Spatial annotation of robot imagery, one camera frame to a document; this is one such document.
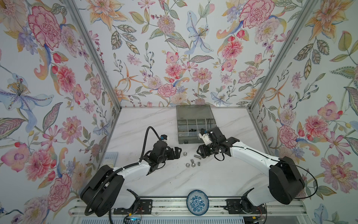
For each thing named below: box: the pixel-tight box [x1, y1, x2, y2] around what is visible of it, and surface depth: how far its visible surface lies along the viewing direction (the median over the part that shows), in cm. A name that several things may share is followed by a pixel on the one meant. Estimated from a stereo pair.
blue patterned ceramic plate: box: [186, 189, 210, 217], surface depth 76 cm
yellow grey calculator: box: [101, 151, 119, 169], surface depth 92 cm
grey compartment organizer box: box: [176, 104, 217, 145], surface depth 109 cm
